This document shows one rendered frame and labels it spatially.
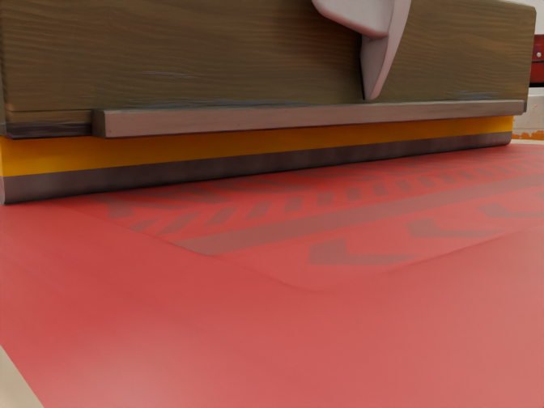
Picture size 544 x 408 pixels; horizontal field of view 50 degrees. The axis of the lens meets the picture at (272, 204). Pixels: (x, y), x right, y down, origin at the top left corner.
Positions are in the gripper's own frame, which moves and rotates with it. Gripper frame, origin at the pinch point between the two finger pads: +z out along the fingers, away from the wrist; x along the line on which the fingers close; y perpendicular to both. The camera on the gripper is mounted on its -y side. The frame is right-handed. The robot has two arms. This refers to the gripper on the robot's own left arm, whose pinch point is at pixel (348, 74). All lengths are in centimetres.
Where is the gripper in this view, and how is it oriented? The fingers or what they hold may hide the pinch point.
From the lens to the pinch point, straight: 32.4
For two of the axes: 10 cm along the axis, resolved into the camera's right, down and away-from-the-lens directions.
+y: -7.7, 1.6, -6.2
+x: 6.3, 1.2, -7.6
